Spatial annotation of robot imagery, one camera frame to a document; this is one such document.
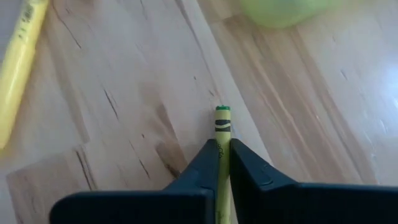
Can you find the green crayon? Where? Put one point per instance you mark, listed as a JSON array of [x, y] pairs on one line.
[[223, 133]]

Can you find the yellow highlighter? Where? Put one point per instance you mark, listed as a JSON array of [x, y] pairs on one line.
[[18, 62]]

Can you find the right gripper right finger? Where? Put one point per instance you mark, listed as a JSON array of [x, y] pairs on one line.
[[280, 205]]

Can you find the yellow-green translucent supply box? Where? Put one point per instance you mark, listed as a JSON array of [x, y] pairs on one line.
[[280, 12]]

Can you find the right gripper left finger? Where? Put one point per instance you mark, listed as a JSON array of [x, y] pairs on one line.
[[140, 208]]

